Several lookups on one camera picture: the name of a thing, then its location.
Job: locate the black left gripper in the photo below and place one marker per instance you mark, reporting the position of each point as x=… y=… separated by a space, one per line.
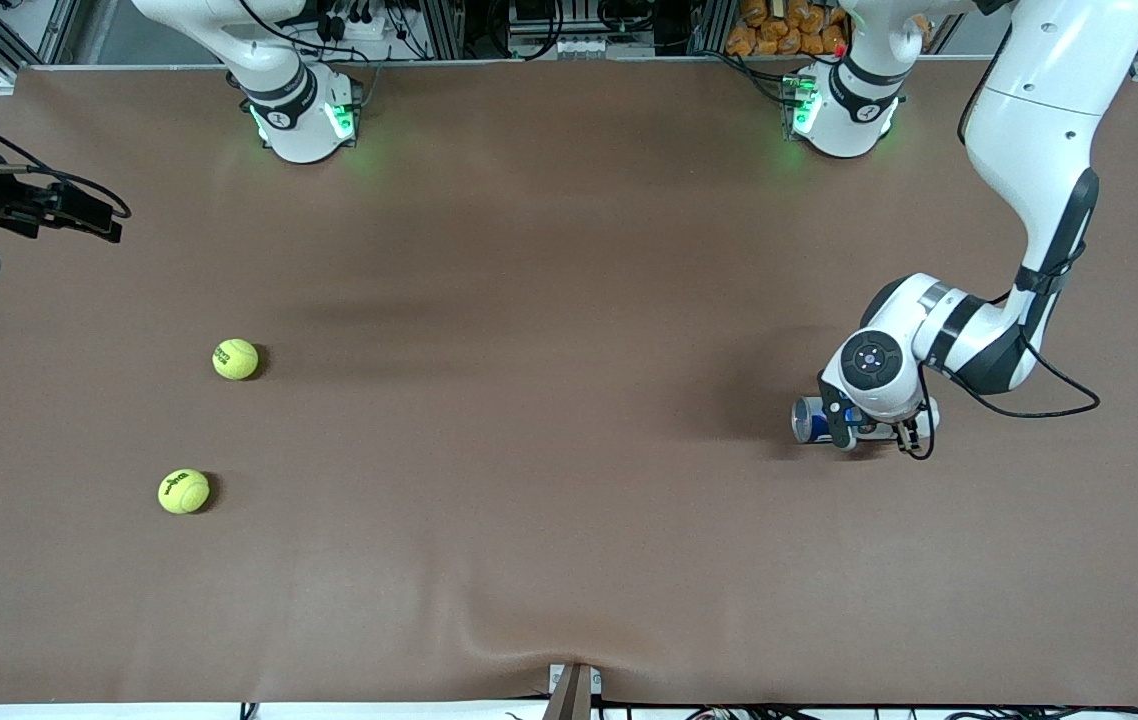
x=906 y=436

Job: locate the clear Wilson tennis ball can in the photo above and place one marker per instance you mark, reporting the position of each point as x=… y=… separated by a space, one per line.
x=807 y=420

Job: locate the yellow Roland Garros tennis ball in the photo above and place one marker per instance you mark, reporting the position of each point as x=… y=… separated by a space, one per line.
x=237 y=362

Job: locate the yellow Wilson tennis ball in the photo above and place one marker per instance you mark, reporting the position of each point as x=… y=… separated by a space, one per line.
x=184 y=495

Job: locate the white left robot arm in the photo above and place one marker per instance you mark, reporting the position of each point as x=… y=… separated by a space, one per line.
x=1039 y=130

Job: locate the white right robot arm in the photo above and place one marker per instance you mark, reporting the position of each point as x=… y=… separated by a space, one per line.
x=301 y=135

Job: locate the brown table mat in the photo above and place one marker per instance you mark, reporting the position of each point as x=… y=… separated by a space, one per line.
x=569 y=560

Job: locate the white power strip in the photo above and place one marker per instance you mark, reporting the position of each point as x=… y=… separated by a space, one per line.
x=374 y=30

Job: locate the orange objects pile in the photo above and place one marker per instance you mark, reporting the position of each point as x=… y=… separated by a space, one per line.
x=764 y=30

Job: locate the white terminal block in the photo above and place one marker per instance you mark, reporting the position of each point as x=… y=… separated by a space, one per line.
x=584 y=46

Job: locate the aluminium frame post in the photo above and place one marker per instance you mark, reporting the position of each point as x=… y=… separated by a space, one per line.
x=709 y=25
x=59 y=30
x=444 y=30

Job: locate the metal camera stand bracket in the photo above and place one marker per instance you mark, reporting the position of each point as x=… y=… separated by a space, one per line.
x=574 y=695

